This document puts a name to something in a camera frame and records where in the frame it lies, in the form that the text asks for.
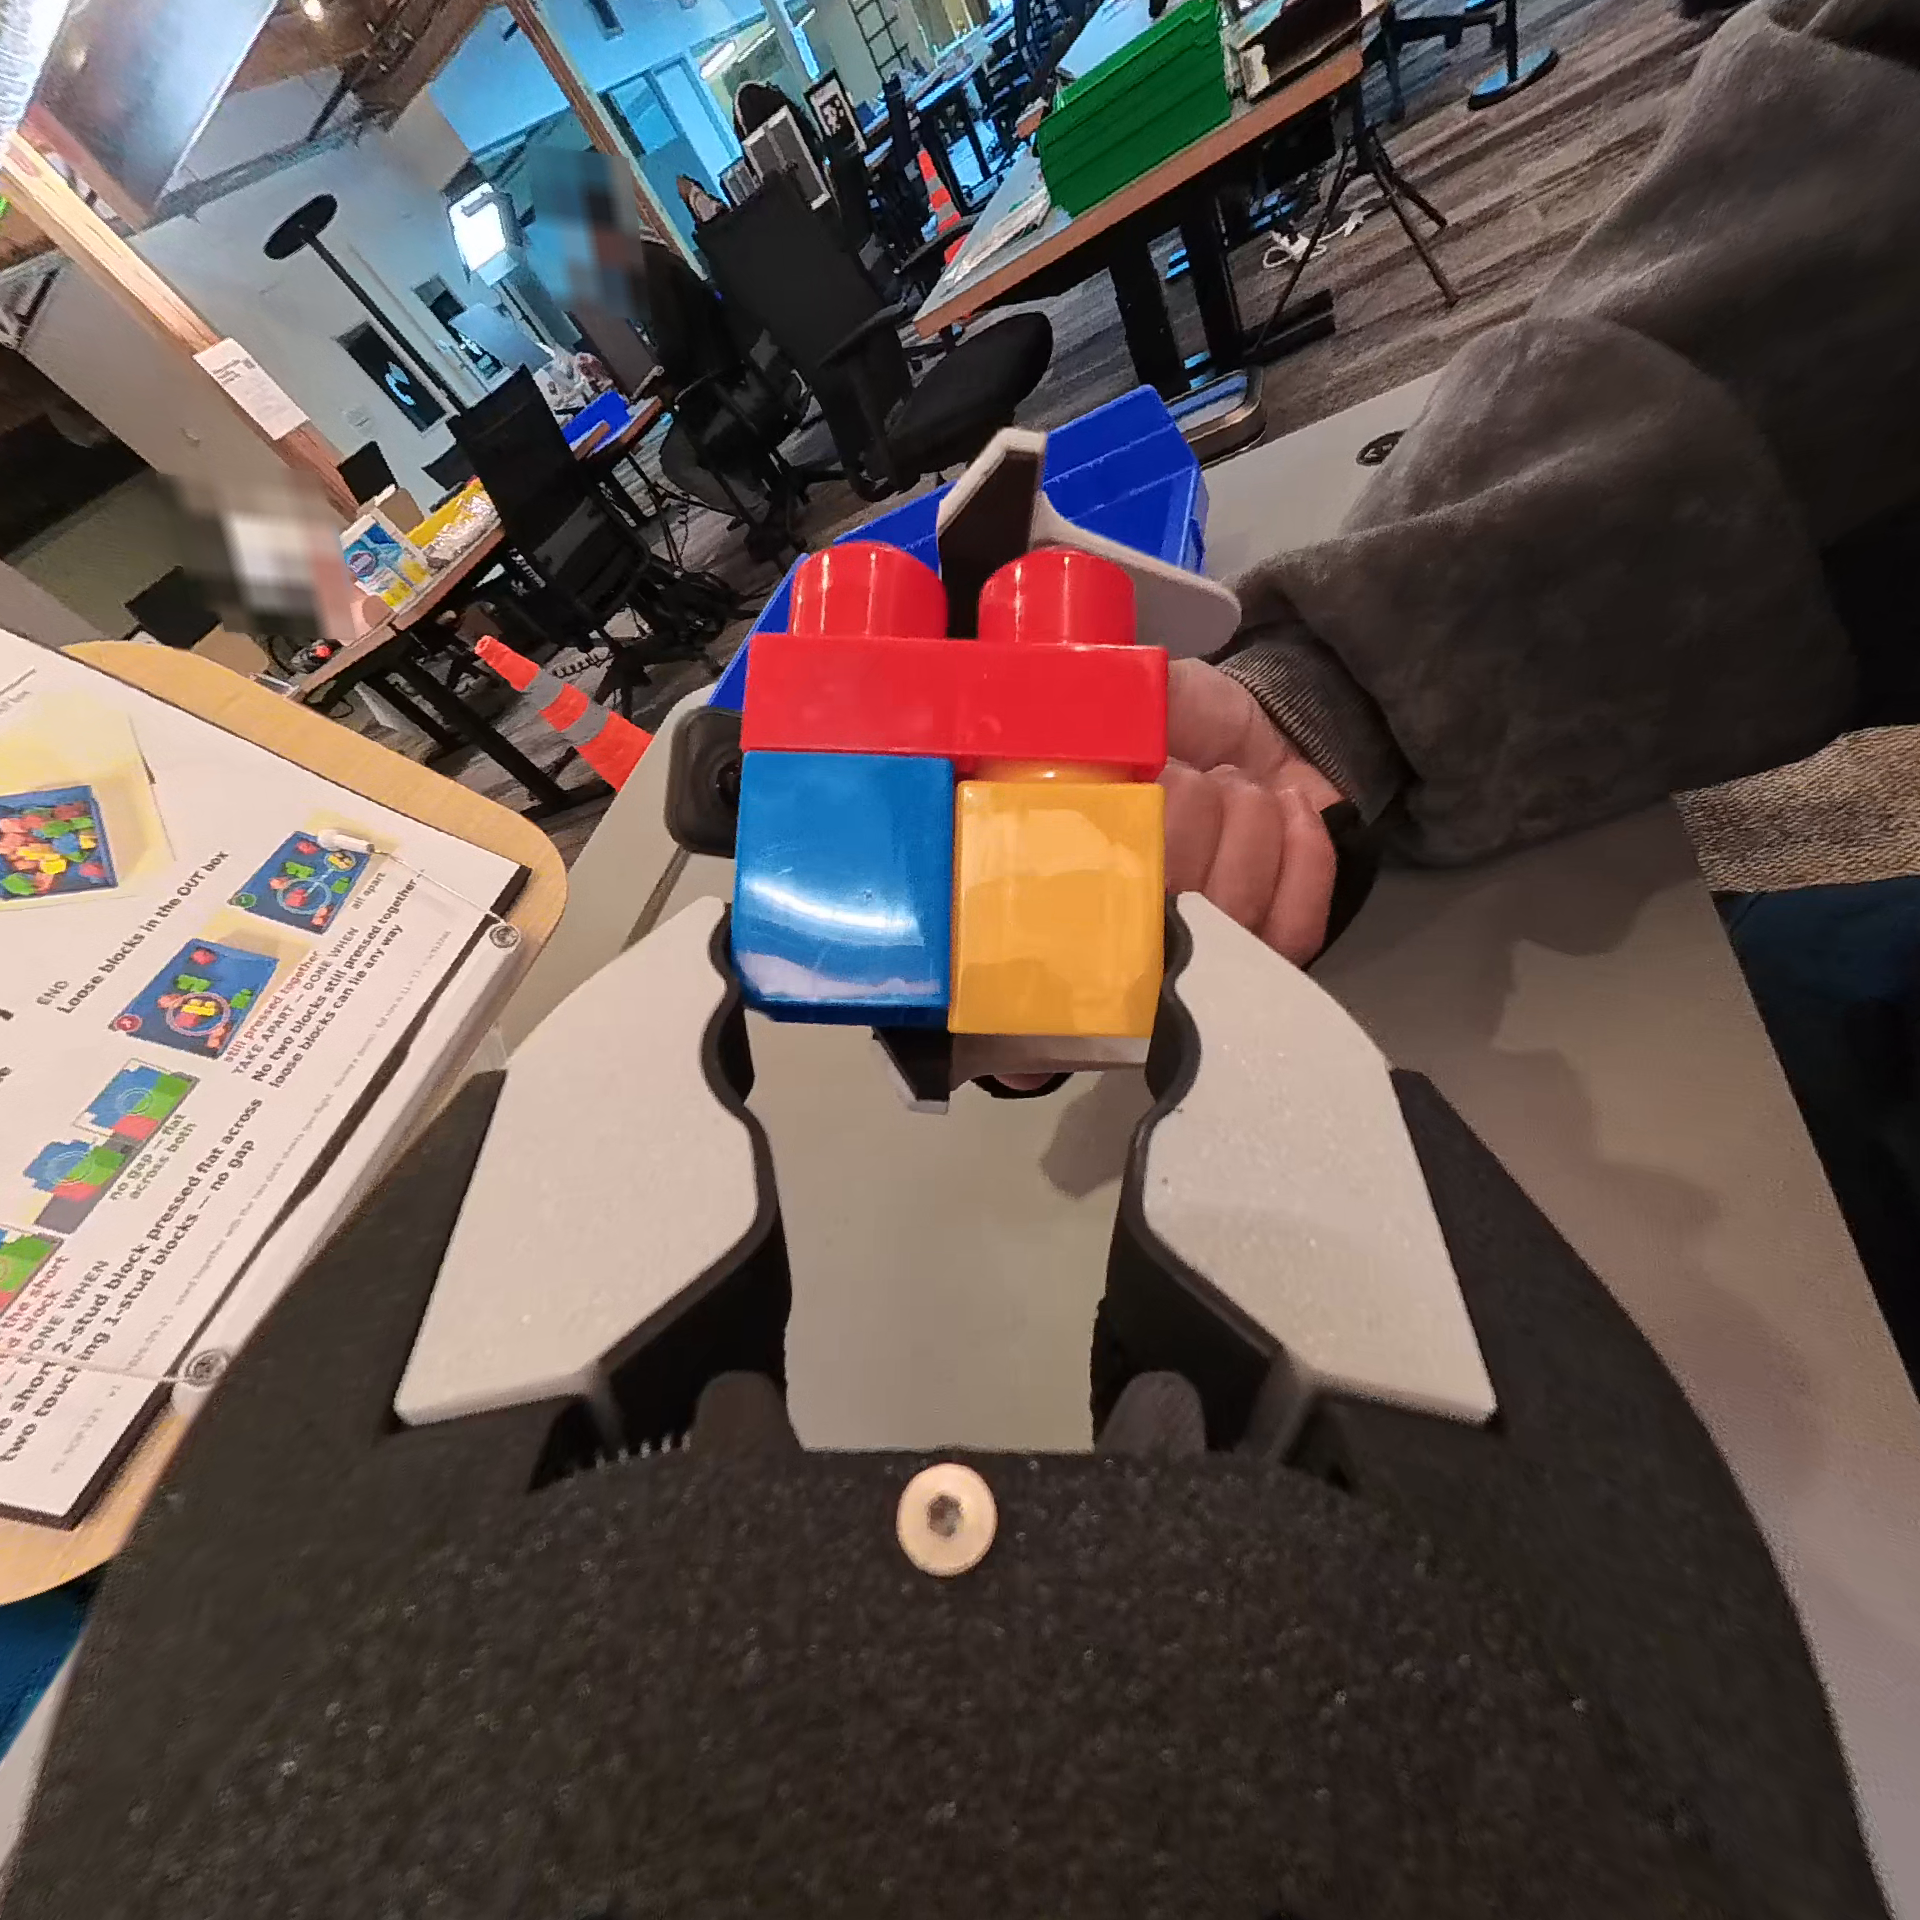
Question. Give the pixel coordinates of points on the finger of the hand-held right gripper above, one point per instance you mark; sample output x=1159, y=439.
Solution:
x=1080, y=1052
x=1185, y=608

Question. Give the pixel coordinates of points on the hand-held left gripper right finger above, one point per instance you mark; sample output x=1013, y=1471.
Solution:
x=1307, y=1202

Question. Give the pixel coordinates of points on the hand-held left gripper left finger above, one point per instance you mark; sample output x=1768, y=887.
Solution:
x=599, y=1202

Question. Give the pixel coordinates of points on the blue plastic bin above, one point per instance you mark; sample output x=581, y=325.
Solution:
x=1110, y=494

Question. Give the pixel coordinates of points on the yellow one-stud block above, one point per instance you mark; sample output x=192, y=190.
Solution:
x=1059, y=902

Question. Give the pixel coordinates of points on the blue one-stud block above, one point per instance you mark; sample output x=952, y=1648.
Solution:
x=840, y=885

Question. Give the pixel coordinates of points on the red two-stud block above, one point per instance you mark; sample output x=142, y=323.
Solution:
x=961, y=706

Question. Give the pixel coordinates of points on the grey desk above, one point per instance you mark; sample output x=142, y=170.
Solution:
x=1501, y=1051

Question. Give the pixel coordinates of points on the black desk grommet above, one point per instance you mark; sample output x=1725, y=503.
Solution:
x=1382, y=446

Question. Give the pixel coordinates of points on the person's right hand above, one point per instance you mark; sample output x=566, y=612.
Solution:
x=1245, y=811

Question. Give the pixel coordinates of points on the orange traffic cone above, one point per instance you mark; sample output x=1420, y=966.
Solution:
x=571, y=715

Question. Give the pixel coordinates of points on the black office chair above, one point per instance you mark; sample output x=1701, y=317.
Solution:
x=840, y=331
x=541, y=494

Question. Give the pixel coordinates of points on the wooden work table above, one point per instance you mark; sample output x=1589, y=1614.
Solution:
x=375, y=630
x=1049, y=248

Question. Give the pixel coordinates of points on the small blue bin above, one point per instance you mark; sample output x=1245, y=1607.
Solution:
x=614, y=424

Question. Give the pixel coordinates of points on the white blue carton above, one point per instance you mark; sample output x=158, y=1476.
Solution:
x=383, y=559

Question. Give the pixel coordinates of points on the printed instruction sheet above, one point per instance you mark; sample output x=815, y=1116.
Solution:
x=225, y=975

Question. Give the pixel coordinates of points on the black tripod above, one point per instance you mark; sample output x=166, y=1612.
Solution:
x=1396, y=195

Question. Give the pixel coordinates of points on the stack of green trays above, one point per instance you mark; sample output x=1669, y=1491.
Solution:
x=1141, y=107

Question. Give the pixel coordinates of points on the person's dark trousers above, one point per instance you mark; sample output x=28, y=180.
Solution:
x=1830, y=1051

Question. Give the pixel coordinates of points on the white paper notice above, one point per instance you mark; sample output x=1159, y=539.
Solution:
x=247, y=388

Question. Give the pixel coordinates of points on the black stanchion base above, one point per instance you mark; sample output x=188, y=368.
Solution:
x=1516, y=76

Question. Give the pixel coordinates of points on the black round disc on rod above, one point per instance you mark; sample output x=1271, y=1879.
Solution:
x=324, y=242

